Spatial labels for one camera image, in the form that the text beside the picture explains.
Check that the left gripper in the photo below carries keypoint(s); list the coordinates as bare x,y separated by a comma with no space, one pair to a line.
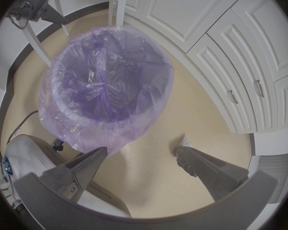
32,7

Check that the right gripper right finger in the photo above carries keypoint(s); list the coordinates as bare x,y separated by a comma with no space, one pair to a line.
211,174

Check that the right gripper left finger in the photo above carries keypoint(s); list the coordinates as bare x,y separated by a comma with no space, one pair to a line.
86,170

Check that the black plastic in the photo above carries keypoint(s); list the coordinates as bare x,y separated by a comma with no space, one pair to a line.
182,163

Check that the white paper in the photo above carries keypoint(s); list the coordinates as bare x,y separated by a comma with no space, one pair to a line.
184,141

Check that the purple plastic bag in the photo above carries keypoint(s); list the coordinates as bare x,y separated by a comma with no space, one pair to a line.
105,80

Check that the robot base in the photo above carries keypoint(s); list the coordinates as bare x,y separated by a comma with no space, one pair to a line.
33,157

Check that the white chair grey cushions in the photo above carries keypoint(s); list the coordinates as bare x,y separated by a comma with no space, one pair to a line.
36,44

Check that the white wardrobe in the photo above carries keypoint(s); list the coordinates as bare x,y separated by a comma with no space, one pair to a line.
206,32

